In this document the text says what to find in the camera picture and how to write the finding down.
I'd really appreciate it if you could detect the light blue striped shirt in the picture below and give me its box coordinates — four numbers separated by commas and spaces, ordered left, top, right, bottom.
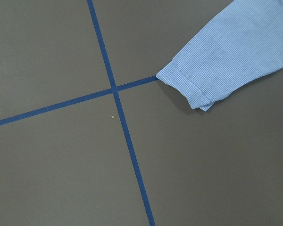
156, 0, 283, 111

